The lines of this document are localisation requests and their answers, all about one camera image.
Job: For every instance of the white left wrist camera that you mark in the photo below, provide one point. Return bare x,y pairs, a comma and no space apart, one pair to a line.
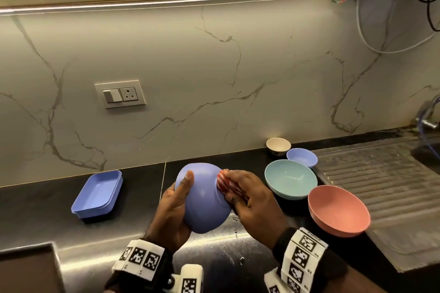
189,279

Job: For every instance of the LED light strip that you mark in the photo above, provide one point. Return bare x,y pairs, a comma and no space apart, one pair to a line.
172,2

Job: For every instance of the red checkered cloth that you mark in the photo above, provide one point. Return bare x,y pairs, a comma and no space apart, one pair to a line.
228,186

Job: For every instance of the pink bowl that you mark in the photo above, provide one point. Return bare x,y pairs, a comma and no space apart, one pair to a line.
338,210

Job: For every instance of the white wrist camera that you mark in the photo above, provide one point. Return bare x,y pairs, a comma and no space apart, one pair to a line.
189,279
273,284

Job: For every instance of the small blue bowl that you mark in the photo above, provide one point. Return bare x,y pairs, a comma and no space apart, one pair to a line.
302,157

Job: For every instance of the white wall switch socket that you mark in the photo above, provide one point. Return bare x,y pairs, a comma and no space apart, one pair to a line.
129,94

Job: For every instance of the teal bowl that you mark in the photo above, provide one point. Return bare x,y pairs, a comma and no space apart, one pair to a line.
290,179

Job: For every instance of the person's left hand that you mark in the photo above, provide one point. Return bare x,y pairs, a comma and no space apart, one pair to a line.
168,224

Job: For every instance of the steel sink with drainboard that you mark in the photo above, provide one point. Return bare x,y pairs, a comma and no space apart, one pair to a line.
378,186

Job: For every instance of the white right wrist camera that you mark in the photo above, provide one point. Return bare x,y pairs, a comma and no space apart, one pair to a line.
273,284

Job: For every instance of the person's right hand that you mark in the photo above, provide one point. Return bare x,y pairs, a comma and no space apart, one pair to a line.
261,213

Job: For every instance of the person's right forearm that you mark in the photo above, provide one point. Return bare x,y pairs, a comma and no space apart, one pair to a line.
357,284

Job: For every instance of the small cream bowl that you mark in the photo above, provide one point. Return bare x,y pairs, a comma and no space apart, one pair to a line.
278,145

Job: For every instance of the large blue bowl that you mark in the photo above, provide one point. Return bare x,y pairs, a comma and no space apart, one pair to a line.
204,200

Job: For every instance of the blue rectangular tray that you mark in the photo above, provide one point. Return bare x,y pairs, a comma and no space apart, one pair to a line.
98,195

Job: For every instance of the steel faucet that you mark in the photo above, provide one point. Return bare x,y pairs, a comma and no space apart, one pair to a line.
426,122

